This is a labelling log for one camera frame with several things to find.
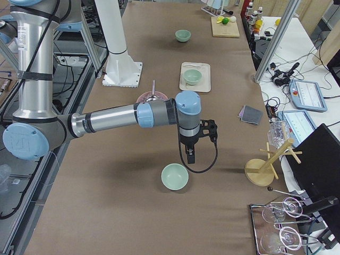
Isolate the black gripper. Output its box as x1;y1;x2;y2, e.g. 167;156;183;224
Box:
180;134;199;164

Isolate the green bowl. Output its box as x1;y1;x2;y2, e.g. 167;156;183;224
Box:
175;29;191;43
161;163;189;191
182;69;202;86

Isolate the metal ice scoop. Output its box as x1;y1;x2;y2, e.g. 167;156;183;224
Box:
143;80;167;103

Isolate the grey folded cloth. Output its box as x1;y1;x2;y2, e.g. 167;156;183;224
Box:
238;105;263;125

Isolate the beige serving tray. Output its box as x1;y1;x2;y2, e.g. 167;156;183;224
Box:
179;62;211;92

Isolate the pink bowl with ice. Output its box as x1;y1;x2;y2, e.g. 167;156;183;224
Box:
136;91;168;103

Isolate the wooden mug tree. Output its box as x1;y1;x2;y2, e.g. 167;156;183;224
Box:
244;138;302;186

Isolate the green bowl on tray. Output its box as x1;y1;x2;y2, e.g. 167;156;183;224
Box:
182;69;202;86

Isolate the lower teach pendant tablet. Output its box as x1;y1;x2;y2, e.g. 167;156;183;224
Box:
277;109;317;147

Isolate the teach pendant tablet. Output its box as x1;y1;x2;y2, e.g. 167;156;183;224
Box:
290;80;328;112
277;109;317;147

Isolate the upper wine glass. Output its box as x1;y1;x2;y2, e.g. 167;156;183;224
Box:
262;197;303;223

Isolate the wine glass rack tray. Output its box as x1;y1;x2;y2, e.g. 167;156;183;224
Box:
249;204;326;254

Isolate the lower wine glass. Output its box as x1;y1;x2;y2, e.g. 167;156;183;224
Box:
260;226;302;254

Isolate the black monitor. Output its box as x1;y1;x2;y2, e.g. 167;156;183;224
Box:
286;123;339;241

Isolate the upper teach pendant tablet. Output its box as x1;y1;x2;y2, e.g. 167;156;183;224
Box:
290;80;328;112

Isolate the bamboo cutting board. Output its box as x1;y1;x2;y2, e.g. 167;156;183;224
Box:
211;16;240;38

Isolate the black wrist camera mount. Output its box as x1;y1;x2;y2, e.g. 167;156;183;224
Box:
199;120;218;143

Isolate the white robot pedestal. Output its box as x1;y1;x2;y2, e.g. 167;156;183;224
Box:
95;0;142;88

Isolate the white wire cup rack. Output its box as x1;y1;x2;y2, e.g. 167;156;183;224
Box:
200;0;233;16

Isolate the aluminium frame post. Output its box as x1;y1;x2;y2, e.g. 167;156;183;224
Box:
253;0;301;84

